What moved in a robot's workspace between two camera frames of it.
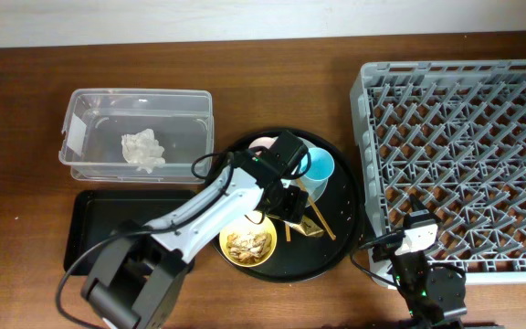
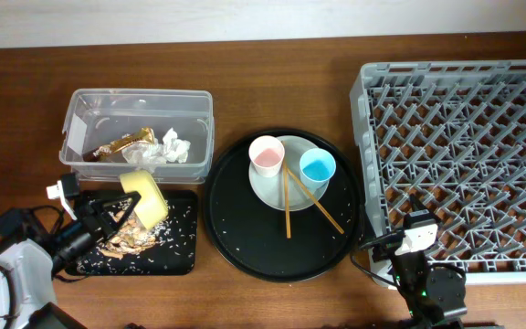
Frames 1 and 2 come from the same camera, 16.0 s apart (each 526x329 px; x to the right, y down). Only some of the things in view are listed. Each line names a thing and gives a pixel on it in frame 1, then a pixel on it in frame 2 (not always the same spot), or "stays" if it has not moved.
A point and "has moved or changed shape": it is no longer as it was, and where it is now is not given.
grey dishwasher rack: x=473 y=142 stays
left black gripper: x=295 y=206 to x=89 y=213
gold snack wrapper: x=306 y=227 to x=101 y=152
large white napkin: x=143 y=150 stays
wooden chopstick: x=315 y=210 to x=311 y=196
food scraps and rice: x=249 y=248 has moved or changed shape
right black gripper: x=416 y=205 stays
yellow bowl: x=248 y=244 to x=152 y=205
